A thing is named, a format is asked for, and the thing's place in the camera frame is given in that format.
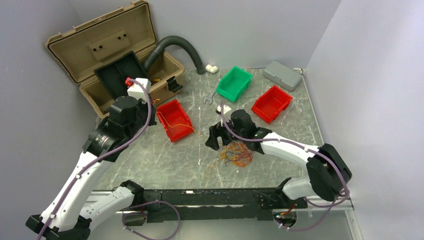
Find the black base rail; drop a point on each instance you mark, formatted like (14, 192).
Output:
(214, 204)

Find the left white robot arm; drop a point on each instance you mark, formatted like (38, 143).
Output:
(68, 217)

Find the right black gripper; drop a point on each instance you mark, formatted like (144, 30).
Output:
(217, 130)

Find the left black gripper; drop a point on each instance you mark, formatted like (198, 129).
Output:
(152, 114)

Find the white pipe fitting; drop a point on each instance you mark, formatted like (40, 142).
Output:
(211, 69)

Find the red plastic bin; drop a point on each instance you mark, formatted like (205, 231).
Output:
(175, 120)
(270, 104)

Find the silver open-end wrench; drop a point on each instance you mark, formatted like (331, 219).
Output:
(209, 99)

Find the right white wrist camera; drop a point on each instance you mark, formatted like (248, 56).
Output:
(223, 110)

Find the green plastic bin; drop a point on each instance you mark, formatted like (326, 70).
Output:
(234, 83)

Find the tan plastic toolbox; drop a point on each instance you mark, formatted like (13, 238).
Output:
(100, 41)

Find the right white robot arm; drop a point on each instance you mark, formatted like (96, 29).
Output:
(327, 173)

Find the left red plastic bin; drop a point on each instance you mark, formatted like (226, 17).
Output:
(175, 120)

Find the right red plastic bin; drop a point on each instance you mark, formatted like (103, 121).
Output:
(270, 104)

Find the grey plastic case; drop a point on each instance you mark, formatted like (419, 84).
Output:
(282, 76)

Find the black toolbox tray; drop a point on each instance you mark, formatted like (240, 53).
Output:
(113, 75)

